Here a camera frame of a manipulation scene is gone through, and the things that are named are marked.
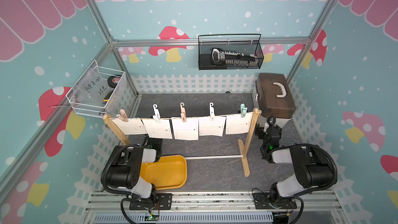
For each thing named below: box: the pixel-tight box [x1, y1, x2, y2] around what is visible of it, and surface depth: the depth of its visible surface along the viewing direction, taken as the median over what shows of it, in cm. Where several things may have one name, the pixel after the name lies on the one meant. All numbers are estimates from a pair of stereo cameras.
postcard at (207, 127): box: [199, 116, 226, 137], surface depth 60 cm
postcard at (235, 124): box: [225, 112, 253, 135], surface depth 61 cm
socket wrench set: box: [211, 47, 260, 67], surface depth 91 cm
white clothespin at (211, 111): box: [209, 102, 216, 121], surface depth 54 cm
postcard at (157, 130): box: [140, 119, 173, 139], surface depth 62 cm
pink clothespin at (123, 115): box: [116, 108, 129, 123], surface depth 54 cm
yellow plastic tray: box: [139, 155, 188, 191], surface depth 85 cm
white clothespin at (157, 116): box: [152, 103, 162, 123], surface depth 54 cm
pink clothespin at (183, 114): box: [179, 102, 187, 123], surface depth 55 cm
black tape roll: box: [107, 75, 121, 89], surface depth 82 cm
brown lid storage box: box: [253, 73, 296, 129], surface depth 96 cm
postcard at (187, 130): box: [171, 117, 199, 141], surface depth 61 cm
